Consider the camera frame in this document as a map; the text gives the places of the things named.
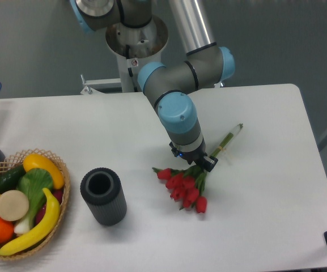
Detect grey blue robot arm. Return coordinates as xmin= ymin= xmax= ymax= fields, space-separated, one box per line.
xmin=70 ymin=1 xmax=235 ymax=171

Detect yellow banana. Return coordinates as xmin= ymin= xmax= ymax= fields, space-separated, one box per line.
xmin=0 ymin=188 xmax=60 ymax=256

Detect green bok choy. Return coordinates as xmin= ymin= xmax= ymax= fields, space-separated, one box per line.
xmin=14 ymin=168 xmax=53 ymax=236

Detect dark grey ribbed vase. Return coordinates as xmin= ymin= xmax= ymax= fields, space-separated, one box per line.
xmin=80 ymin=168 xmax=127 ymax=226

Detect beige round slice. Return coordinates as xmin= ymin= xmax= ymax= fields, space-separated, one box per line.
xmin=0 ymin=190 xmax=29 ymax=222

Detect green cucumber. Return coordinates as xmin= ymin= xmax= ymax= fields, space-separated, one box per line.
xmin=0 ymin=165 xmax=26 ymax=194

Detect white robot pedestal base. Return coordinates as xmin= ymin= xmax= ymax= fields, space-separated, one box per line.
xmin=80 ymin=53 xmax=161 ymax=95

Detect purple red vegetable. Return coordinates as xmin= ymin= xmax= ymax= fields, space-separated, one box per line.
xmin=35 ymin=189 xmax=63 ymax=225

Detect red tulip bouquet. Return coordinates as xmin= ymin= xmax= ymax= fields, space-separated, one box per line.
xmin=152 ymin=123 xmax=244 ymax=214

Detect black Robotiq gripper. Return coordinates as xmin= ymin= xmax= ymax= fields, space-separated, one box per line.
xmin=169 ymin=141 xmax=218 ymax=172

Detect woven wicker basket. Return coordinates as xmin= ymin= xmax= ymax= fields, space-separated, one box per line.
xmin=0 ymin=148 xmax=70 ymax=261

